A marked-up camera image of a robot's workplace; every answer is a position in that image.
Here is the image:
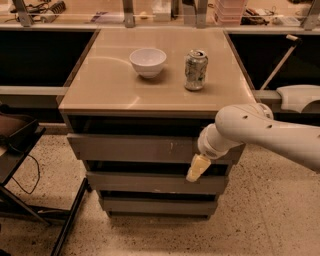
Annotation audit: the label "metal window railing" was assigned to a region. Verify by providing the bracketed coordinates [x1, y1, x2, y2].
[0, 0, 320, 30]

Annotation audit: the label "pink stacked trays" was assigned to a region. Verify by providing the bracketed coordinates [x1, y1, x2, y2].
[213, 0, 247, 26]

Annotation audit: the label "white bowl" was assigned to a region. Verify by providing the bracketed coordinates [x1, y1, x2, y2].
[129, 48, 167, 78]

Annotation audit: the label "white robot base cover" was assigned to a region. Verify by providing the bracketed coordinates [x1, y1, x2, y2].
[276, 85, 320, 113]

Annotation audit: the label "grey bottom drawer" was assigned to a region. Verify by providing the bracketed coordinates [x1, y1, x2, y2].
[99, 197, 218, 215]

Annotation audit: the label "grey top drawer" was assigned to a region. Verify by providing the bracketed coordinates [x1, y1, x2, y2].
[66, 133, 248, 166]

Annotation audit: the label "grey middle drawer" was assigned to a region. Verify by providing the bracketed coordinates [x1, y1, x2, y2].
[86, 172, 228, 194]

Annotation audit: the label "black cable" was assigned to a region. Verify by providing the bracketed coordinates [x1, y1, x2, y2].
[11, 153, 42, 196]

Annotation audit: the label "white stick with tip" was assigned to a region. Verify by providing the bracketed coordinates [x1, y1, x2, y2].
[260, 34, 302, 90]

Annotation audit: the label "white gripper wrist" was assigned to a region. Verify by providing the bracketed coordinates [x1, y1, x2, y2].
[186, 124, 243, 182]

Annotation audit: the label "grey drawer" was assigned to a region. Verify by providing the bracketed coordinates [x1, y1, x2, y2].
[86, 172, 228, 194]
[99, 197, 218, 215]
[66, 133, 248, 166]

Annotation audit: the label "grey drawer cabinet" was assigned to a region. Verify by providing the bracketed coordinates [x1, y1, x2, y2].
[57, 27, 262, 220]

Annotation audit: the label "crumpled silver soda can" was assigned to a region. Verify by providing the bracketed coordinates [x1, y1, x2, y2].
[185, 49, 208, 91]

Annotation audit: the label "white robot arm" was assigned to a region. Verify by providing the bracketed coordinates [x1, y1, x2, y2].
[186, 103, 320, 182]

